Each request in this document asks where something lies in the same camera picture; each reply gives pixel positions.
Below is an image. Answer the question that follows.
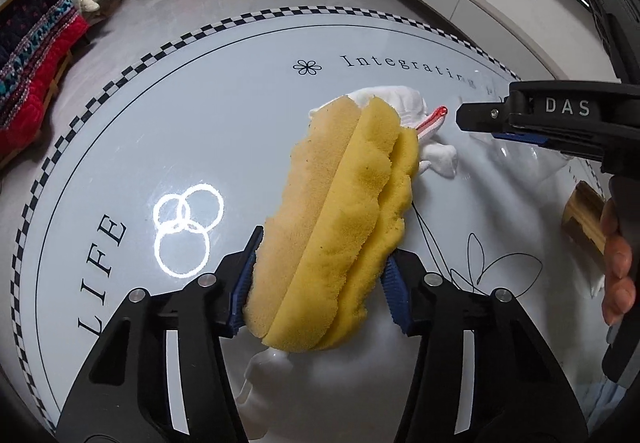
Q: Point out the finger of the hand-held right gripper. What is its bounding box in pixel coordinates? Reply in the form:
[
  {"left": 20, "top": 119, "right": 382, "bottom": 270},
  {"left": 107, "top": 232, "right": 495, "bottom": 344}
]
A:
[
  {"left": 456, "top": 82, "right": 640, "bottom": 136},
  {"left": 492, "top": 131, "right": 640, "bottom": 174}
]

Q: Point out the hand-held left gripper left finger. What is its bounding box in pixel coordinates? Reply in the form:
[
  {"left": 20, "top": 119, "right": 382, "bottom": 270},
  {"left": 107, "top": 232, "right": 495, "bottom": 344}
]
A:
[{"left": 55, "top": 225, "right": 266, "bottom": 443}]

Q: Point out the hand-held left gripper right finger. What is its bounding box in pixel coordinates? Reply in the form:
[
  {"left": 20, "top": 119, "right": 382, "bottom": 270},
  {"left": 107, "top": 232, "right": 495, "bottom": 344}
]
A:
[{"left": 382, "top": 250, "right": 583, "bottom": 443}]

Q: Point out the red white toothbrush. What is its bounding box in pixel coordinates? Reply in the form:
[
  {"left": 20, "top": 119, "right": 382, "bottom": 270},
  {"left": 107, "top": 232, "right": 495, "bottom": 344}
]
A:
[{"left": 412, "top": 105, "right": 449, "bottom": 140}]

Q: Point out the yellow sponge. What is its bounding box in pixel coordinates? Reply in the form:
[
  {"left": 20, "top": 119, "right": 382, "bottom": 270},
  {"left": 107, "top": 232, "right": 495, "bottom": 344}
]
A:
[{"left": 242, "top": 95, "right": 418, "bottom": 354}]

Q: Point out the person's right hand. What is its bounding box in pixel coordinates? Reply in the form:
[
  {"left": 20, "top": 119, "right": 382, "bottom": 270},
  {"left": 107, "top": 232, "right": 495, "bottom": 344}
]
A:
[{"left": 601, "top": 197, "right": 640, "bottom": 328}]

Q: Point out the wooden block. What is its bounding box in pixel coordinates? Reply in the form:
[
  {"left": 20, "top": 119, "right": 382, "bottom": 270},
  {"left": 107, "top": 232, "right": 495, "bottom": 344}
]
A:
[{"left": 562, "top": 180, "right": 607, "bottom": 256}]

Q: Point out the white cloth glove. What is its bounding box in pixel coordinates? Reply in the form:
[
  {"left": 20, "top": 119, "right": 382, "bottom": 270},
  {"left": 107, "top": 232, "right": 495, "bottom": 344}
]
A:
[{"left": 309, "top": 85, "right": 458, "bottom": 180}]

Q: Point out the pale blue cloth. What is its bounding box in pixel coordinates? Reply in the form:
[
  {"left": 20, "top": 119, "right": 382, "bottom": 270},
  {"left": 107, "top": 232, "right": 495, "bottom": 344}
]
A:
[{"left": 585, "top": 378, "right": 636, "bottom": 434}]

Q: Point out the dark red patterned quilt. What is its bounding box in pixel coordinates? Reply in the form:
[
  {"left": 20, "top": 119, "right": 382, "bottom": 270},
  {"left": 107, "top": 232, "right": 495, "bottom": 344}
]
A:
[{"left": 0, "top": 0, "right": 90, "bottom": 158}]

